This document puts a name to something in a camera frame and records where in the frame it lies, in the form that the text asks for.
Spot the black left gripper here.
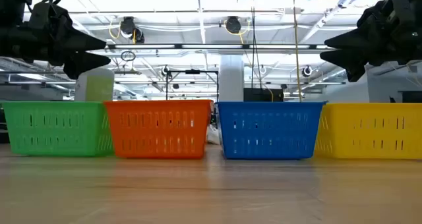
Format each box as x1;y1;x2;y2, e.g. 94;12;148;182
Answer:
0;1;112;80

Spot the yellow plastic basket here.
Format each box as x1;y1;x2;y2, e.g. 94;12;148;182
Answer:
315;102;422;160

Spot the black monitor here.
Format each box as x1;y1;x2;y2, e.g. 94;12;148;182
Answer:
243;88;285;103

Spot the long horizontal light bar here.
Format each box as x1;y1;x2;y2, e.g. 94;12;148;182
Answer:
105;43;330;51

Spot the black metal stand frame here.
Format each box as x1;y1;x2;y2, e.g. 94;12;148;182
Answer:
166;69;220;101

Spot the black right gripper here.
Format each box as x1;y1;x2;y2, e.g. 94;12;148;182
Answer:
318;0;422;83

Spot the green plastic basket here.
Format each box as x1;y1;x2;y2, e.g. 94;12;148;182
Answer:
1;101;115;157

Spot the blue plastic basket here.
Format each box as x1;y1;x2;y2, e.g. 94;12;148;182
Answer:
216;101;328;161

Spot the white building pillar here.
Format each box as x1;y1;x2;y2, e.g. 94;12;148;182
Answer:
219;55;245;102

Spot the white green wipes canister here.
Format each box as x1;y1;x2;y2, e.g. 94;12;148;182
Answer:
75;67;115;102

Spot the orange plastic basket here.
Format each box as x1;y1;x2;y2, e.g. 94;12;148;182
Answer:
104;99;214;159

